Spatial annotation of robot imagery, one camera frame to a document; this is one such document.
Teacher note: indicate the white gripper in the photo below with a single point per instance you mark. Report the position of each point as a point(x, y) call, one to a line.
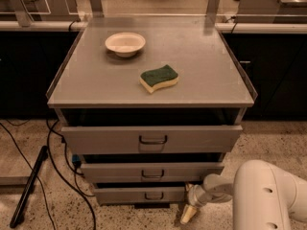
point(194, 197)

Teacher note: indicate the grey bottom drawer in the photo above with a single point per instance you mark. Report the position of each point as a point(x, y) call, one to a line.
point(141, 195)

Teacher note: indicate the grey drawer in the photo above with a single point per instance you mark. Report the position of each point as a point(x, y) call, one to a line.
point(149, 172)
point(141, 195)
point(150, 139)

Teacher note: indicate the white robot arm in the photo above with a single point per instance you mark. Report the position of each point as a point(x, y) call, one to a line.
point(264, 197)

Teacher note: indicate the grey top drawer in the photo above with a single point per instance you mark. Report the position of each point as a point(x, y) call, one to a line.
point(150, 139)

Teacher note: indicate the grey middle drawer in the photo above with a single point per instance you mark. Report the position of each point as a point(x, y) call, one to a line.
point(149, 172)

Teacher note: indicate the grey drawer cabinet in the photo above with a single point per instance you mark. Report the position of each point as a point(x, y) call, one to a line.
point(151, 105)

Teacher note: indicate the green yellow sponge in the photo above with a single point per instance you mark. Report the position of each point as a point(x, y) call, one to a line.
point(159, 78)

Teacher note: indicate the black bar on floor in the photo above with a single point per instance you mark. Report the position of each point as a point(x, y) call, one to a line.
point(17, 217)

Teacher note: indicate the white bowl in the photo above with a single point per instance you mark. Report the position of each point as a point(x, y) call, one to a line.
point(125, 45)

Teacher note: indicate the background grey desk right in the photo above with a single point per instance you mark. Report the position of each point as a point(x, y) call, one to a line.
point(272, 11)

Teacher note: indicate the background grey desk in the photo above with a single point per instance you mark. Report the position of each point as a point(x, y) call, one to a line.
point(42, 10)
point(272, 11)

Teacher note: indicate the background grey desk left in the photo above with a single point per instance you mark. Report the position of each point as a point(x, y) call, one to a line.
point(42, 10)

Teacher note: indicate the right grey post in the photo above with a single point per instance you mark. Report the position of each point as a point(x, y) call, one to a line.
point(212, 8)

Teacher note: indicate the grey post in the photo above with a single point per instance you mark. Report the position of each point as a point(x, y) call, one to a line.
point(212, 8)
point(21, 13)
point(97, 8)

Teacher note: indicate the middle grey post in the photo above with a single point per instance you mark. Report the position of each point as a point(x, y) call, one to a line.
point(97, 8)

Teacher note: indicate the left grey post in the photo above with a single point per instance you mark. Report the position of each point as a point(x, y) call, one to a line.
point(21, 13)

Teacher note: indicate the white horizontal rail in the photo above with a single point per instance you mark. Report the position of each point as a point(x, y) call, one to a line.
point(240, 28)

